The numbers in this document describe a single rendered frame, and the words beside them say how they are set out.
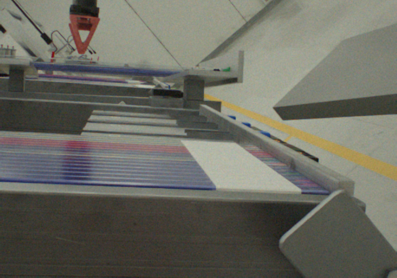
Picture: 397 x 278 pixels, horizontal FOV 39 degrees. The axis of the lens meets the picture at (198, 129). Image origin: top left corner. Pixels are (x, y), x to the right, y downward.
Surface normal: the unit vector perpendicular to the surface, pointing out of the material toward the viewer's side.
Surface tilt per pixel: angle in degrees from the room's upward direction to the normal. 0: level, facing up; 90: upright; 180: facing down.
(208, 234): 90
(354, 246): 90
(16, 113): 90
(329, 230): 90
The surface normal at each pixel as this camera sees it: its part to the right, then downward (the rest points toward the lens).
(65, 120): 0.14, 0.12
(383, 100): -0.72, 0.66
